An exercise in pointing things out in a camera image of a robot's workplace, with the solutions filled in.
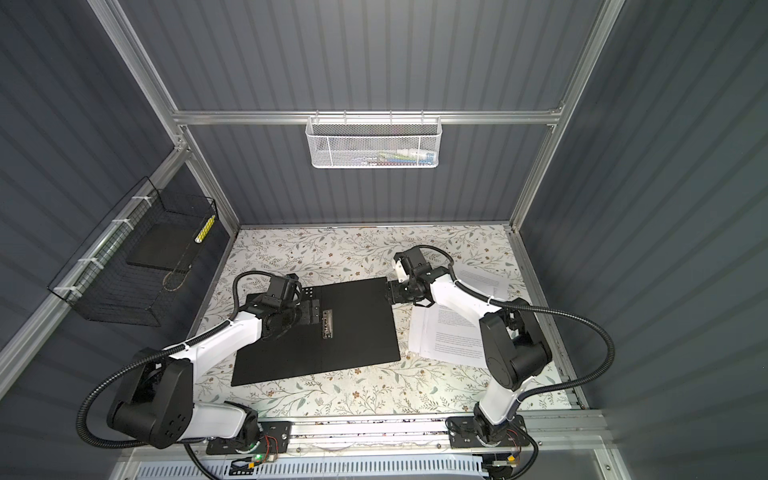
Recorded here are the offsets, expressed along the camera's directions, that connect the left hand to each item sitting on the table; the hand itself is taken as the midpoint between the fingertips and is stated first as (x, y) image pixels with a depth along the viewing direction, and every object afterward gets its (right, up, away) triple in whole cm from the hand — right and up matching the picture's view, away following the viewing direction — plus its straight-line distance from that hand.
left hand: (309, 311), depth 90 cm
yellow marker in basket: (-27, +24, -9) cm, 37 cm away
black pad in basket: (-34, +20, -12) cm, 41 cm away
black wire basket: (-39, +14, -17) cm, 45 cm away
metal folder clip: (+5, -5, +3) cm, 7 cm away
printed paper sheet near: (+41, -7, +1) cm, 41 cm away
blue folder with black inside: (+10, -5, +4) cm, 12 cm away
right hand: (+26, +5, +1) cm, 27 cm away
